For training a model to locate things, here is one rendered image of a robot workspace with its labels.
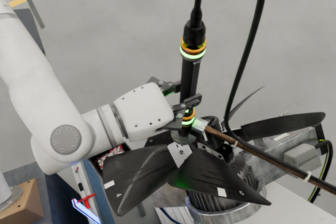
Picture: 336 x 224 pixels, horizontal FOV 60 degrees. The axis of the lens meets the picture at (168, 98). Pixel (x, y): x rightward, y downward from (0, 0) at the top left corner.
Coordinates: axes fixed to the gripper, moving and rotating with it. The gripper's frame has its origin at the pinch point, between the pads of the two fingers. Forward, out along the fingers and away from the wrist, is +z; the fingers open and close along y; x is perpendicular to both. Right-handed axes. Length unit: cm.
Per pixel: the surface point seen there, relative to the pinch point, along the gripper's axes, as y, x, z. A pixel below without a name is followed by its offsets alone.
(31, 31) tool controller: -68, -31, -31
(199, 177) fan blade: 13.9, -13.6, -3.4
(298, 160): 18, -39, 34
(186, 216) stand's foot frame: 4, -147, 6
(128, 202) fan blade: 6.3, -35.9, -20.7
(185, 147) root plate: -1.2, -35.7, 1.9
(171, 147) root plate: -3.4, -36.2, -1.8
